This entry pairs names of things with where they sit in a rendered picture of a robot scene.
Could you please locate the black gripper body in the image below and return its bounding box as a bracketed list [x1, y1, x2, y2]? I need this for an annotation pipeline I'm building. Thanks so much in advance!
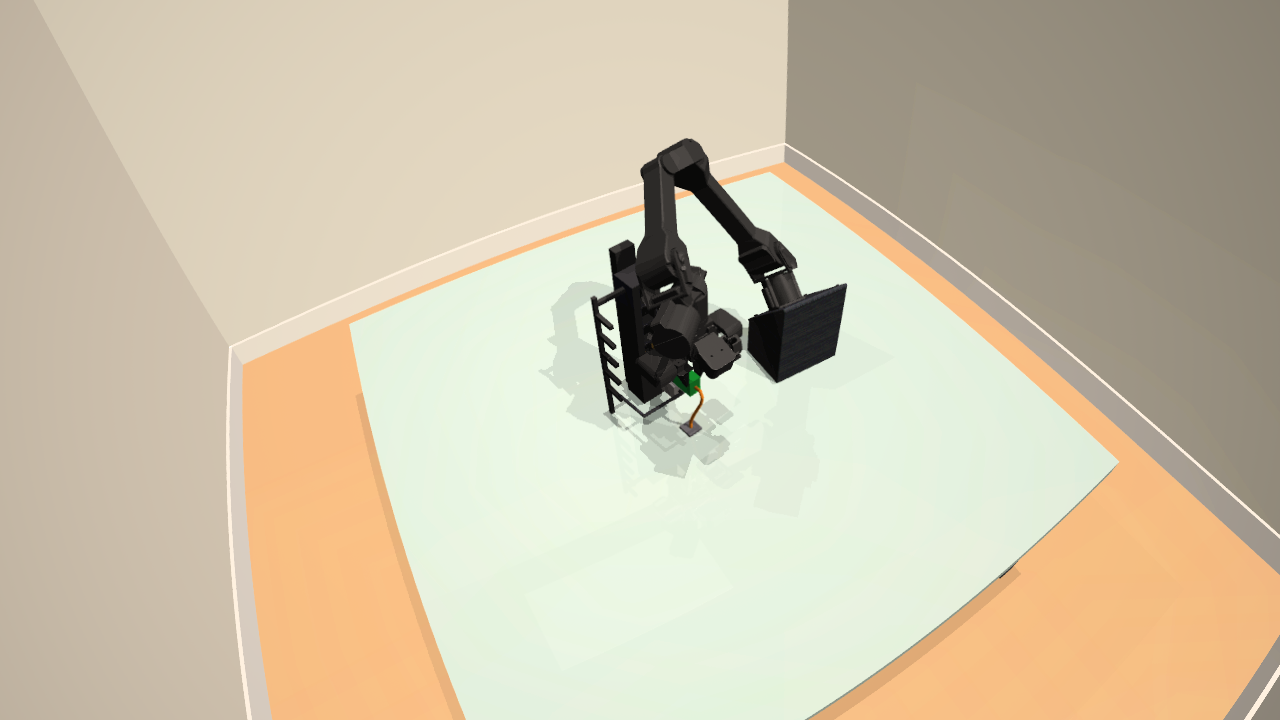
[635, 309, 742, 388]

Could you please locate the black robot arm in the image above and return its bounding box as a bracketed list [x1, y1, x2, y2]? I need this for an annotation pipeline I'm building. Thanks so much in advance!
[635, 138, 806, 379]

